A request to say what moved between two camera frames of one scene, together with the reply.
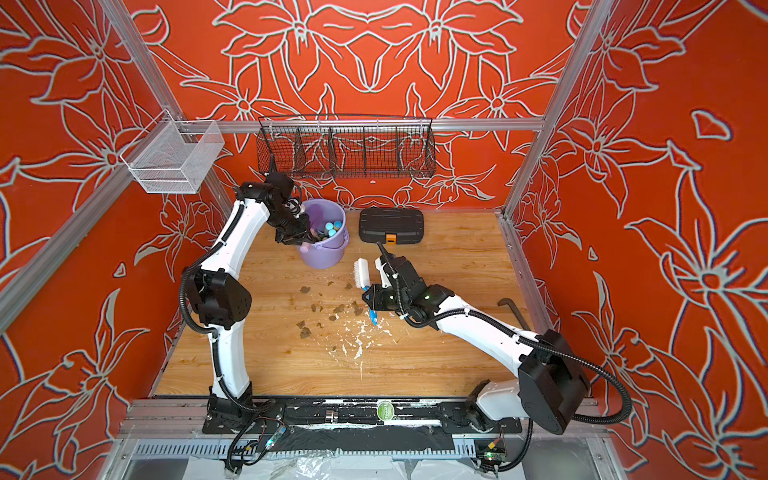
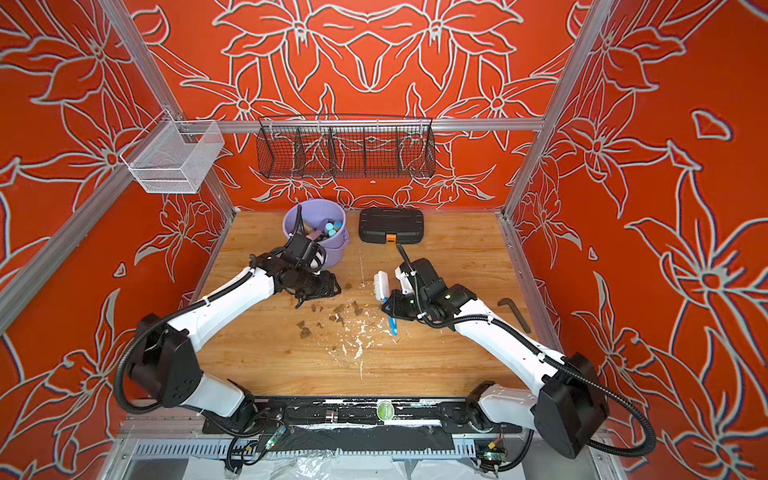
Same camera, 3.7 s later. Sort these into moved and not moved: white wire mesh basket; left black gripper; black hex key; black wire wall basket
Moved: left black gripper
Not moved: black wire wall basket; white wire mesh basket; black hex key
